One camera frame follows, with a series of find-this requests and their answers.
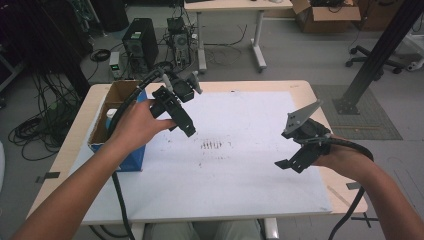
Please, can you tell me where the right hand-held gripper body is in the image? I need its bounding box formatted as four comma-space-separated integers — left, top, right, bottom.
281, 99, 332, 168

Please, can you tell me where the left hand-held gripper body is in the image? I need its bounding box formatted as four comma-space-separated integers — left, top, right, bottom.
149, 70, 203, 119

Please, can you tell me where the blue cardboard box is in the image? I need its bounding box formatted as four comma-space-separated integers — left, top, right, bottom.
87, 79, 149, 173

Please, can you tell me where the person's left hand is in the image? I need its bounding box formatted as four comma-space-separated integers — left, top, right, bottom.
111, 99, 177, 157

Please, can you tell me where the person's right hand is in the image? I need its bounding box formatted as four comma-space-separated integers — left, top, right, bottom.
313, 134, 373, 181

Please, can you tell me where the grey floor mat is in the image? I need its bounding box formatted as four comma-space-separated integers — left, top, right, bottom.
311, 84, 403, 141

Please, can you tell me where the open computer tower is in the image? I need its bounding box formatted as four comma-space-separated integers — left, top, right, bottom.
166, 16, 193, 68

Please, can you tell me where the black computer tower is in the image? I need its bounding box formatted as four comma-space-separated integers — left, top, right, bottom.
122, 18, 160, 74

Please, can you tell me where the small grey power unit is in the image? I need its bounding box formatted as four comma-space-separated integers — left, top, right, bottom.
109, 51, 122, 80

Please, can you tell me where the white table leg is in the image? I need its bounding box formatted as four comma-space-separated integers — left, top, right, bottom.
130, 223, 146, 240
264, 218, 280, 240

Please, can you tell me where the white table mat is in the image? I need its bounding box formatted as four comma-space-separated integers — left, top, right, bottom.
83, 91, 333, 224

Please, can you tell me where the black tape cross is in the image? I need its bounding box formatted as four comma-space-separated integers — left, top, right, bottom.
350, 212, 379, 229

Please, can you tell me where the office chair base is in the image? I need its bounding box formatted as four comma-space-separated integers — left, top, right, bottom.
345, 45, 406, 75

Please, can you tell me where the white desk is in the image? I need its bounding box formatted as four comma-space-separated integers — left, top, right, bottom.
183, 0, 294, 74

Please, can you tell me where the open brown cardboard box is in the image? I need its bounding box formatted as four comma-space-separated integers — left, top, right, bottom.
291, 0, 362, 34

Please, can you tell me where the closed brown cardboard box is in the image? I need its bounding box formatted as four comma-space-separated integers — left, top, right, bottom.
353, 0, 406, 33

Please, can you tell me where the dark tape strip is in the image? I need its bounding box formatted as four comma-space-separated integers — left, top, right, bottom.
35, 171, 61, 184

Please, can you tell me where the black curtain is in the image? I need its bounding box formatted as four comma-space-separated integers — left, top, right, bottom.
0, 0, 94, 98

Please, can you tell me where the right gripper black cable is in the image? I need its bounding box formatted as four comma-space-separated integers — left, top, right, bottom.
299, 136, 375, 240

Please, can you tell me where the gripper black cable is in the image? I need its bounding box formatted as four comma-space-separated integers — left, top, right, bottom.
299, 136, 375, 240
108, 68, 166, 240

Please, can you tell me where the loose black floor cable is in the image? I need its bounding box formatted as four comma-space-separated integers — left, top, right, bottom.
203, 23, 249, 67

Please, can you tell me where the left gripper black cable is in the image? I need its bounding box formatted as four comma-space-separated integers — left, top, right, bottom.
108, 68, 166, 240

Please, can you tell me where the black aluminium post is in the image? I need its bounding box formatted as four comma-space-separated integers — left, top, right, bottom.
333, 0, 424, 116

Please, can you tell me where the tangle of black floor cables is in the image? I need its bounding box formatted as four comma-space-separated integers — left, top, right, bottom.
8, 73, 84, 162

